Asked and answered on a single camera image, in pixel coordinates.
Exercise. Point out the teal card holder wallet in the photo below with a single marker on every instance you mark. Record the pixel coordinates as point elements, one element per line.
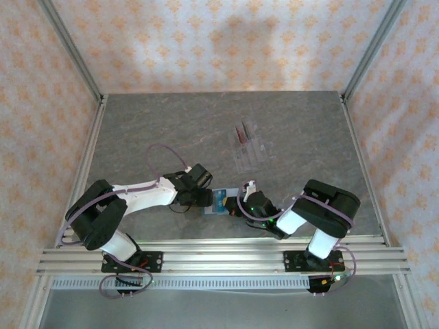
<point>208,210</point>

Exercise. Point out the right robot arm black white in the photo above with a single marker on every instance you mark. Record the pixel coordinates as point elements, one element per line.
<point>326,205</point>

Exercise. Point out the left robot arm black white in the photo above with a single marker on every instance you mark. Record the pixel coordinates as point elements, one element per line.
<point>144,198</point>

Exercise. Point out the clear acrylic card stand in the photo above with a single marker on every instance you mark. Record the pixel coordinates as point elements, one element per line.
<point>252,157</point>

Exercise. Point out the orange patterned backdrop cloth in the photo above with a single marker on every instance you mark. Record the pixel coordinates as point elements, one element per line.
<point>219,44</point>

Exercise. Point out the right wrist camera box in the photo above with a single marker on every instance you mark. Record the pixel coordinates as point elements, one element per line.
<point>250,188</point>

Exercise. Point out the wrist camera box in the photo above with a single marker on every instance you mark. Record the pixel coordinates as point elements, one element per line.
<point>200,175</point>
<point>250,188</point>

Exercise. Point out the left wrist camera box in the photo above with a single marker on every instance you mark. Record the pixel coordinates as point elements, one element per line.
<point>200,175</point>

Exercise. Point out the aluminium front mounting rail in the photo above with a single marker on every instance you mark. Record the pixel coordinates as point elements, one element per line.
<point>223,260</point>

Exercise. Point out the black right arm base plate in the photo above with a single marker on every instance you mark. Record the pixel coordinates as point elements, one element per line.
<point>291,262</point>

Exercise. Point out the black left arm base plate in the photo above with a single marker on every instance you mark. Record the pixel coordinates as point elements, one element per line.
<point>154,262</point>

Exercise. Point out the aluminium table side rail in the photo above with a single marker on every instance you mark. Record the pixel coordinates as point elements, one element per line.
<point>90,154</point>
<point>360,161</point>

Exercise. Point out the aluminium frame post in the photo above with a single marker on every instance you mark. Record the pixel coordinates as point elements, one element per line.
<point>72,51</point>
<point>374,51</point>

